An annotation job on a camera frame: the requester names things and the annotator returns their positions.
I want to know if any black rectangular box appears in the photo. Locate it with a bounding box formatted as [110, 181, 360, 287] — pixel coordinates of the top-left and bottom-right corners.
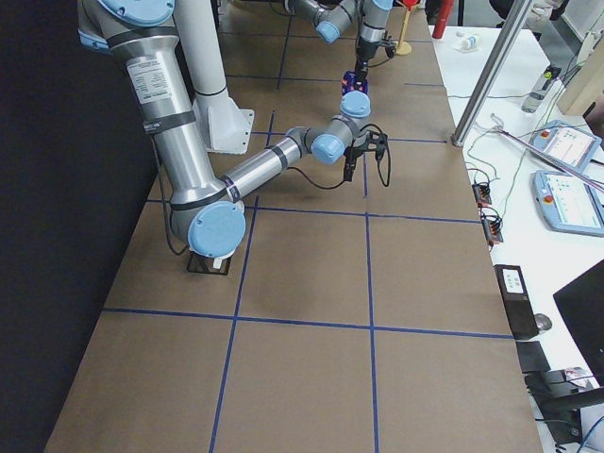
[494, 264, 539, 341]

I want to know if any blue Pascual milk carton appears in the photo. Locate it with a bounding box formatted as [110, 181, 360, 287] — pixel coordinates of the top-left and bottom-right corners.
[341, 71, 368, 96]

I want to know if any black wire mug rack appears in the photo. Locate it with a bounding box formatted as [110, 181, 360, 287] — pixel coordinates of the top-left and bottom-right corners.
[186, 252, 231, 276]

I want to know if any wooden mug tree stand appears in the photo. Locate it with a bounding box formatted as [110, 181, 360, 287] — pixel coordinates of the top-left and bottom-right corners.
[394, 0, 420, 57]

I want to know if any black monitor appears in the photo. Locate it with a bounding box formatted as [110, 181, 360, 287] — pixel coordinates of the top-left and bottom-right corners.
[554, 263, 603, 385]

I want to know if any near teach pendant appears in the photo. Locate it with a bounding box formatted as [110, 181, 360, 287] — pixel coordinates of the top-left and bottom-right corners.
[532, 171, 603, 237]

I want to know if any far teach pendant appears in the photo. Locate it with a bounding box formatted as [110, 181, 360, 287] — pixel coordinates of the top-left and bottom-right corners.
[529, 120, 601, 173]

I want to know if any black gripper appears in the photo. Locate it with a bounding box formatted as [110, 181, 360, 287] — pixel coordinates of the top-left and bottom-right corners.
[343, 134, 371, 181]
[355, 40, 378, 84]

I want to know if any red bottle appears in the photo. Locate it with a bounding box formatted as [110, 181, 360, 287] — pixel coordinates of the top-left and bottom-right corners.
[432, 0, 455, 40]

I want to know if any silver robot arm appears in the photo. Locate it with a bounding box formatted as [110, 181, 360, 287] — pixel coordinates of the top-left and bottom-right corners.
[283, 0, 395, 94]
[77, 1, 371, 261]

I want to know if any teach pendant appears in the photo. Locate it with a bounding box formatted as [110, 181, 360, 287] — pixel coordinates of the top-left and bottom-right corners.
[529, 120, 601, 173]
[532, 171, 603, 237]

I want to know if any grabber stick tool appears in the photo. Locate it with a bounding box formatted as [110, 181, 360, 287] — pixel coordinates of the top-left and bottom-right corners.
[495, 126, 603, 192]

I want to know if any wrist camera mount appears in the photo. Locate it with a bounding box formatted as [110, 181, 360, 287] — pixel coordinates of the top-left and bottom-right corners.
[365, 130, 389, 161]
[379, 31, 397, 59]

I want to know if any aluminium frame post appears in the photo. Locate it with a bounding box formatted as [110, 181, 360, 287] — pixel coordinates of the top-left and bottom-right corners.
[451, 0, 533, 147]

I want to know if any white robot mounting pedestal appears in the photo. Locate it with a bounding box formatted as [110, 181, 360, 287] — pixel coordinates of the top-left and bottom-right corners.
[173, 0, 255, 155]

